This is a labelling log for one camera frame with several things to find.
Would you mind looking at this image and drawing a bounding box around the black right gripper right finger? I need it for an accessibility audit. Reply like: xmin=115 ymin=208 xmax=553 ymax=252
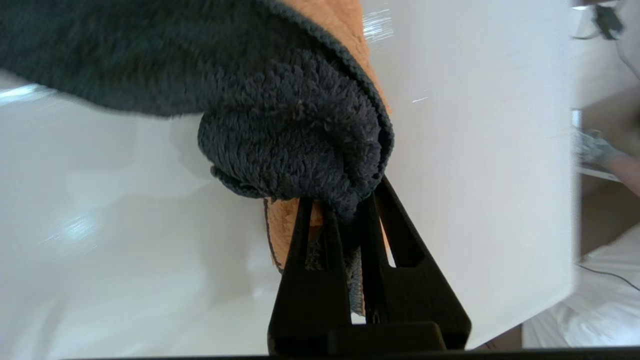
xmin=359 ymin=175 xmax=472 ymax=350

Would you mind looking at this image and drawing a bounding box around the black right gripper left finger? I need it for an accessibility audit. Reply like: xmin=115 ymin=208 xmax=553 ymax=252
xmin=267 ymin=198 xmax=354 ymax=355

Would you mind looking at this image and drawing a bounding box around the grey and orange cleaning cloth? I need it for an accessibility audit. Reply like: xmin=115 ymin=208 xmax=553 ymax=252
xmin=0 ymin=0 xmax=396 ymax=321

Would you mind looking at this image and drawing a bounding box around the white crumpled fabric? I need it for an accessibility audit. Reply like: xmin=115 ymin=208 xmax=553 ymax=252
xmin=522 ymin=225 xmax=640 ymax=349

